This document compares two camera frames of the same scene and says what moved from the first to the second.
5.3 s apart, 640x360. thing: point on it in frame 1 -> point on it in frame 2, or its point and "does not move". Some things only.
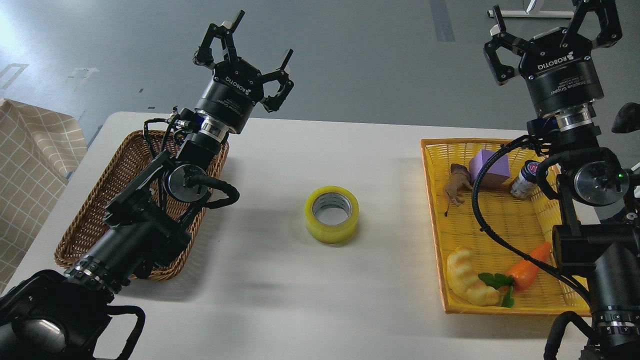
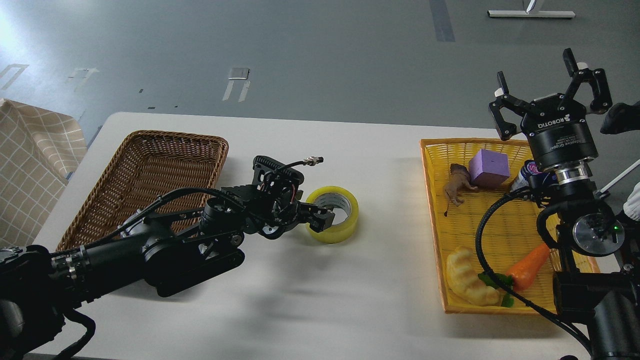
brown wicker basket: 193,181 does not move
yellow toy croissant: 466,283 does not move
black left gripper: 237,85 -> 275,207
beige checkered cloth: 39,148 does not move
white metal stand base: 511,13 does not move
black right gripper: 558,78 -> 558,137
